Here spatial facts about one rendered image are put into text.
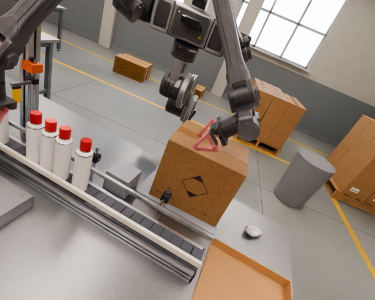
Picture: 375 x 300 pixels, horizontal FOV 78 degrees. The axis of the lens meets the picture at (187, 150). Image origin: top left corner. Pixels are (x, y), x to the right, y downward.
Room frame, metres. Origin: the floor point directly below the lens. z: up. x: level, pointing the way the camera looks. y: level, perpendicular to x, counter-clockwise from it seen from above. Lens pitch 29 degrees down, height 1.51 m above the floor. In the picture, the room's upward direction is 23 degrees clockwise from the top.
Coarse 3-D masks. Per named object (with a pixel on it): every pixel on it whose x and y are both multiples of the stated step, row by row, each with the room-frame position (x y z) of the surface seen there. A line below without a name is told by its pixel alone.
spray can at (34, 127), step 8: (32, 112) 0.59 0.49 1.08; (40, 112) 0.61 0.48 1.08; (32, 120) 0.58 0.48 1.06; (40, 120) 0.60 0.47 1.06; (32, 128) 0.57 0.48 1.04; (40, 128) 0.59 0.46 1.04; (32, 136) 0.57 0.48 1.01; (40, 136) 0.59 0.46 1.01; (32, 144) 0.57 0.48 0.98; (32, 152) 0.57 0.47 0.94; (32, 160) 0.57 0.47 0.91
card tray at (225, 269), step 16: (208, 256) 0.56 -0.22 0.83; (224, 256) 0.59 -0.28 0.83; (240, 256) 0.60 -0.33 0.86; (208, 272) 0.50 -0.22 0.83; (224, 272) 0.53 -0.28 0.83; (240, 272) 0.55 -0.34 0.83; (256, 272) 0.58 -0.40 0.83; (272, 272) 0.58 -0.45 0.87; (208, 288) 0.45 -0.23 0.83; (224, 288) 0.47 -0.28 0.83; (240, 288) 0.49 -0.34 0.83; (256, 288) 0.52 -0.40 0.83; (272, 288) 0.54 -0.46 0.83; (288, 288) 0.55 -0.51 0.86
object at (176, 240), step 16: (16, 144) 0.65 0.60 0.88; (16, 160) 0.58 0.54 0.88; (64, 192) 0.54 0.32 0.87; (96, 192) 0.59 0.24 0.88; (96, 208) 0.52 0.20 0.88; (112, 208) 0.55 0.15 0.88; (128, 208) 0.57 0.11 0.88; (144, 224) 0.54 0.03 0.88; (144, 240) 0.48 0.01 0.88; (176, 240) 0.53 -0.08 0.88; (176, 256) 0.47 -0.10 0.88
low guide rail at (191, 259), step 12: (0, 144) 0.58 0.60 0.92; (12, 156) 0.57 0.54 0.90; (36, 168) 0.55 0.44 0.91; (60, 180) 0.54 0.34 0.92; (72, 192) 0.53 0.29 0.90; (84, 192) 0.53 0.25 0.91; (96, 204) 0.51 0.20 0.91; (120, 216) 0.50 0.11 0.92; (132, 228) 0.49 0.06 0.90; (144, 228) 0.49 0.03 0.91; (156, 240) 0.48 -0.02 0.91; (180, 252) 0.46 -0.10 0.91; (192, 264) 0.46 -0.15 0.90
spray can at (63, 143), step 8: (64, 128) 0.58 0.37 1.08; (64, 136) 0.57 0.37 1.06; (56, 144) 0.56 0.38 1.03; (64, 144) 0.56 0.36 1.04; (72, 144) 0.59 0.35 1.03; (56, 152) 0.56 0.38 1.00; (64, 152) 0.57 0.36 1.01; (56, 160) 0.56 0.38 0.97; (64, 160) 0.57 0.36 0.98; (56, 168) 0.56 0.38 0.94; (64, 168) 0.57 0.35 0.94; (64, 176) 0.57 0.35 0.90
